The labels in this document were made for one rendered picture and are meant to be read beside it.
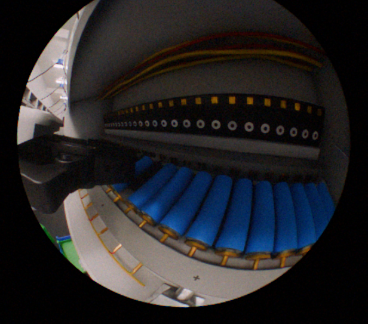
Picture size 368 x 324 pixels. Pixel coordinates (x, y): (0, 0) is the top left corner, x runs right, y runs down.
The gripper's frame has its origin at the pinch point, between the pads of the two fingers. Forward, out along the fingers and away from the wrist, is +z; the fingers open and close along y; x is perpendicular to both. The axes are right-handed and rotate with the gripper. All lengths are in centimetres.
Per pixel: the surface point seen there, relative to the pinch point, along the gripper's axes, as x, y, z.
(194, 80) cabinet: -15.2, -2.0, 10.6
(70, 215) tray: 8.3, 2.9, -4.9
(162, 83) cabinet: -16.2, 6.1, 10.2
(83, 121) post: -5.4, 34.2, -0.6
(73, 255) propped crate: 98, 58, -25
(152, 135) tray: -3.7, 3.9, 9.0
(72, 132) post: -0.5, 34.1, -4.3
